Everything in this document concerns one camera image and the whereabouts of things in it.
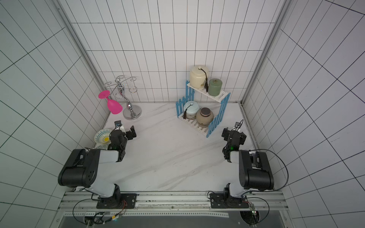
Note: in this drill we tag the green patterned bowl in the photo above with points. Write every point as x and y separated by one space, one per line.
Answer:
101 146

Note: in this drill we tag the light blue tea canister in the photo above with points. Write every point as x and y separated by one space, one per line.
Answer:
190 110

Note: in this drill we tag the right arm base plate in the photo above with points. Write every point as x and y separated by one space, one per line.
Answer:
219 201

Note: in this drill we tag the chrome glass holder stand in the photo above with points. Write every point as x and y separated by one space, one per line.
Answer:
122 88

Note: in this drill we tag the aluminium mounting rail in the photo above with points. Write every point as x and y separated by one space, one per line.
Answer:
83 204

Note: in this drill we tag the yellow blue patterned bowl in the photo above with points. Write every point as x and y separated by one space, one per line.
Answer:
103 136

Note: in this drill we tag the brown ceramic tea canister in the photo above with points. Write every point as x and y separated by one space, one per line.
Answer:
204 117

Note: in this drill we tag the left base wiring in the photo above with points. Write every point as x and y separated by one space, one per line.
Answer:
97 213

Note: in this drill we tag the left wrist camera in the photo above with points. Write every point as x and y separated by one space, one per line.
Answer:
119 125

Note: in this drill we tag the pink plastic wine glass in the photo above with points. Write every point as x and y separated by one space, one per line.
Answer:
113 106

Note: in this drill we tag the base wiring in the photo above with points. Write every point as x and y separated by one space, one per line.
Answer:
97 213
253 211

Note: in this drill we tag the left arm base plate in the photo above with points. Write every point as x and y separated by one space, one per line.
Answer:
126 201

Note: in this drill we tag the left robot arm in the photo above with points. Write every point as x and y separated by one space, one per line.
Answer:
81 170

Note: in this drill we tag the blue white wooden shelf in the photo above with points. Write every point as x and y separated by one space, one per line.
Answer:
222 98

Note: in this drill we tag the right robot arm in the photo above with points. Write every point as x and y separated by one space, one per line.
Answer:
254 170

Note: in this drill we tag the cream ceramic tea canister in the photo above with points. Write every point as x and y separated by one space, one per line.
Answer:
198 76

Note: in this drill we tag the green ceramic tea canister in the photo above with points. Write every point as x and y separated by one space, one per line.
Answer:
214 87

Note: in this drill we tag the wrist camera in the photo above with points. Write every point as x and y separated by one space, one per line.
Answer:
238 126
119 125

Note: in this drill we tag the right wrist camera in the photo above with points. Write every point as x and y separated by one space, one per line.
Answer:
238 126

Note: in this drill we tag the right base wiring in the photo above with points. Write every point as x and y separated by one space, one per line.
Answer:
253 211

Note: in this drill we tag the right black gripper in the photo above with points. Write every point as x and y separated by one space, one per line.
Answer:
233 135

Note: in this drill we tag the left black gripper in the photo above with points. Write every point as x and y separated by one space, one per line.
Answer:
129 133

